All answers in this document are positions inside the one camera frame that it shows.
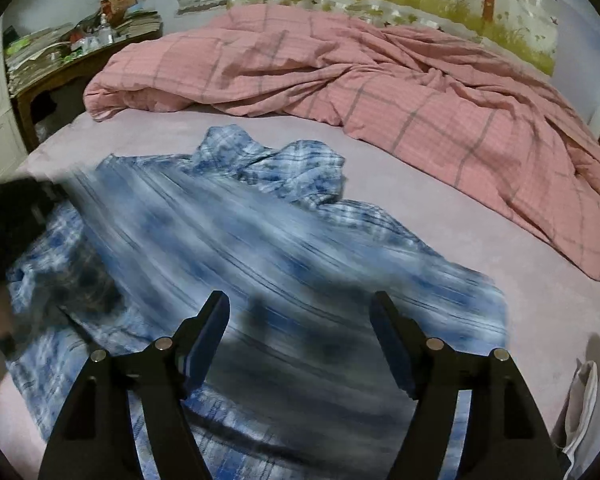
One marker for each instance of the clear bottle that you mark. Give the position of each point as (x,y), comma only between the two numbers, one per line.
(105,32)

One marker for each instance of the low stack of books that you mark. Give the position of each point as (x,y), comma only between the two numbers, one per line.
(140,22)

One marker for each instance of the cream cloth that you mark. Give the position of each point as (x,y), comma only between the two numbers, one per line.
(582,410)

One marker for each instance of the dark wooden desk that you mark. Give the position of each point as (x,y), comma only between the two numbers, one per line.
(80,70)

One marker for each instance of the blue plaid shirt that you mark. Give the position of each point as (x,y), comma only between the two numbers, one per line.
(280,270)

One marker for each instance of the tall stack of papers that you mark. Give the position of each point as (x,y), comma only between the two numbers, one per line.
(35,55)

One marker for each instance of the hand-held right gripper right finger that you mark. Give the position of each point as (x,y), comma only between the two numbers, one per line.
(392,345)

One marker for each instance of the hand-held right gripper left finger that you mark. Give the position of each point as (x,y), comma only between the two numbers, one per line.
(210,340)

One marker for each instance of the pink checked quilt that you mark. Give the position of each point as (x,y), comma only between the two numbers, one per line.
(380,85)

